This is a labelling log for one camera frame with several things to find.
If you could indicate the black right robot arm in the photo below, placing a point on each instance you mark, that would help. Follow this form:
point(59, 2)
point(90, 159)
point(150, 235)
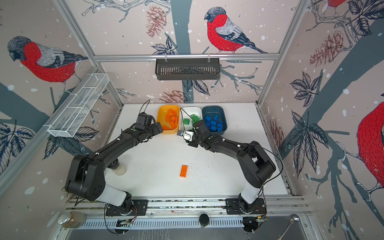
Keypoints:
point(255, 163)

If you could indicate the white wire mesh basket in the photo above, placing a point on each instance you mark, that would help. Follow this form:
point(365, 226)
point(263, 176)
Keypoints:
point(75, 112)

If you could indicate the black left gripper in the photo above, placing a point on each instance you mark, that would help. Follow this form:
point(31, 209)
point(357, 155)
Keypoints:
point(156, 130)

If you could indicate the orange lego brick studs up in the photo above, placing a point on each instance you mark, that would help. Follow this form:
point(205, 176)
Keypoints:
point(174, 121)

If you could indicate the yellow plastic bin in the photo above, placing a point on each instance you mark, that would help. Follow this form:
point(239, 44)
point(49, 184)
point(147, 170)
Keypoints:
point(163, 117)

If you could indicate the white plastic bin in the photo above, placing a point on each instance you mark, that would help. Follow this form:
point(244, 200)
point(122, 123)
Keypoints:
point(185, 113)

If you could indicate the black hanging wire basket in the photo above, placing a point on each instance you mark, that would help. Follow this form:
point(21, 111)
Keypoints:
point(188, 69)

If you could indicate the dark teal plastic bin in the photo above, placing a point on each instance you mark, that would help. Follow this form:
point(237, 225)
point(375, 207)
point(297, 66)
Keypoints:
point(212, 111)

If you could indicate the black round knob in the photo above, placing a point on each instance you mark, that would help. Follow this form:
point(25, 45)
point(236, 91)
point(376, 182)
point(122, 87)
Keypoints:
point(204, 220)

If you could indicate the glass jar with lid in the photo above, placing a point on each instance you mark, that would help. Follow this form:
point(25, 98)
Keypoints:
point(72, 220)

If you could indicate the blue square lego brick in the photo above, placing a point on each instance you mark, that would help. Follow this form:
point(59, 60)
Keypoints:
point(208, 119)

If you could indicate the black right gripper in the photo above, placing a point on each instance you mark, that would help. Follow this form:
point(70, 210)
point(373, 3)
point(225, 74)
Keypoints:
point(192, 142)

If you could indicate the orange lego brick upright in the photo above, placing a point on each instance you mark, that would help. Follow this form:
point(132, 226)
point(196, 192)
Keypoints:
point(184, 170)

